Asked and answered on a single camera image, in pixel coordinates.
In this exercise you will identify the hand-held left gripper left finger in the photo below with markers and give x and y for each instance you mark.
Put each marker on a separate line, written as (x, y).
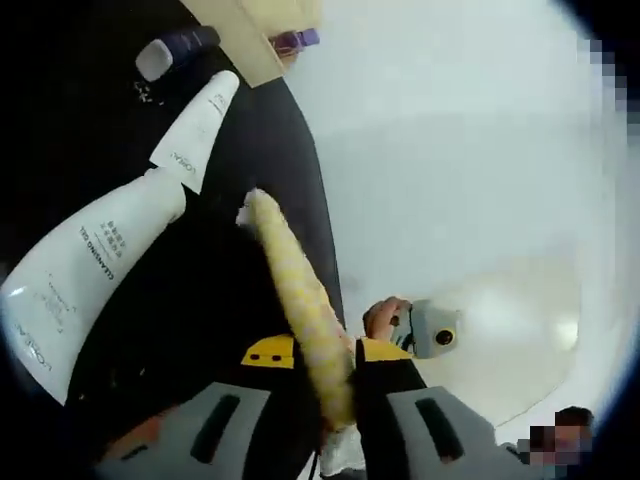
(247, 430)

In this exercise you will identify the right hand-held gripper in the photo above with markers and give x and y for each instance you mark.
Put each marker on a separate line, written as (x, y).
(430, 320)

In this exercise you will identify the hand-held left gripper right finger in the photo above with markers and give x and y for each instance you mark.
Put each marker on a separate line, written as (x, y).
(395, 445)

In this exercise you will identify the yellow patterned cotton pad packet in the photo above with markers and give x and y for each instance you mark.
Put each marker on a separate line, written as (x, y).
(300, 300)

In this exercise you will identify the white cosmetic bottle wide cap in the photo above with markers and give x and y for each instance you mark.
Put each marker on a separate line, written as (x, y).
(85, 280)

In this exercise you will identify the white cosmetic bottle slim cap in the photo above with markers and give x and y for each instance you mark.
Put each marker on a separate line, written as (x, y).
(200, 125)

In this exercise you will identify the purple clear cosmetic bottle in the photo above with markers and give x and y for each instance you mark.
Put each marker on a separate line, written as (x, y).
(300, 39)

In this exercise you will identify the beige wooden drawer organizer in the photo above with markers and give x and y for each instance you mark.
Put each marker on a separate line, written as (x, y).
(250, 45)

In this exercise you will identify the navy blue cosmetic bottle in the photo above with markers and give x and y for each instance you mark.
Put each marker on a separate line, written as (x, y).
(195, 40)

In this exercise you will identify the person's right hand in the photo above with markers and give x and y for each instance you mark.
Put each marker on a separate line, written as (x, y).
(380, 317)

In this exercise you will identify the person's left hand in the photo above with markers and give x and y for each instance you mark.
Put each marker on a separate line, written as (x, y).
(142, 437)

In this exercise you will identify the beige door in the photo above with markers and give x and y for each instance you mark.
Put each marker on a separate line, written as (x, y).
(500, 380)

